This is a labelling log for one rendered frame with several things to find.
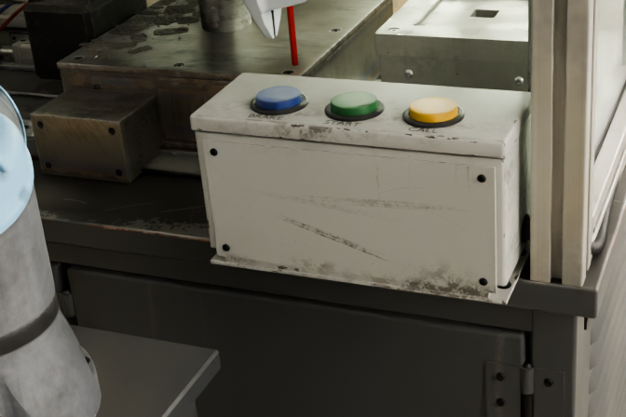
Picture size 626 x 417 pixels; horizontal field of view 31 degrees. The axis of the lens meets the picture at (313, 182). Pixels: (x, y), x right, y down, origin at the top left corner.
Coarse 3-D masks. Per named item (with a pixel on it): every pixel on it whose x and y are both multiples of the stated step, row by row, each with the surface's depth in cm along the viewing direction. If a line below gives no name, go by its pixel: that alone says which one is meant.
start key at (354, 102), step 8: (336, 96) 96; (344, 96) 96; (352, 96) 96; (360, 96) 96; (368, 96) 96; (336, 104) 95; (344, 104) 94; (352, 104) 94; (360, 104) 94; (368, 104) 94; (376, 104) 95; (336, 112) 95; (344, 112) 94; (352, 112) 94; (360, 112) 94; (368, 112) 94
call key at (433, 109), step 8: (416, 104) 93; (424, 104) 93; (432, 104) 93; (440, 104) 93; (448, 104) 93; (456, 104) 93; (416, 112) 92; (424, 112) 92; (432, 112) 91; (440, 112) 91; (448, 112) 91; (456, 112) 92; (416, 120) 92; (424, 120) 92; (432, 120) 91; (440, 120) 91
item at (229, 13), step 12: (204, 0) 133; (216, 0) 132; (228, 0) 132; (240, 0) 133; (204, 12) 134; (216, 12) 133; (228, 12) 133; (240, 12) 133; (204, 24) 134; (216, 24) 133; (228, 24) 133; (240, 24) 134
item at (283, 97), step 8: (272, 88) 99; (280, 88) 99; (288, 88) 99; (296, 88) 99; (256, 96) 98; (264, 96) 98; (272, 96) 98; (280, 96) 97; (288, 96) 97; (296, 96) 97; (264, 104) 97; (272, 104) 96; (280, 104) 96; (288, 104) 97; (296, 104) 97
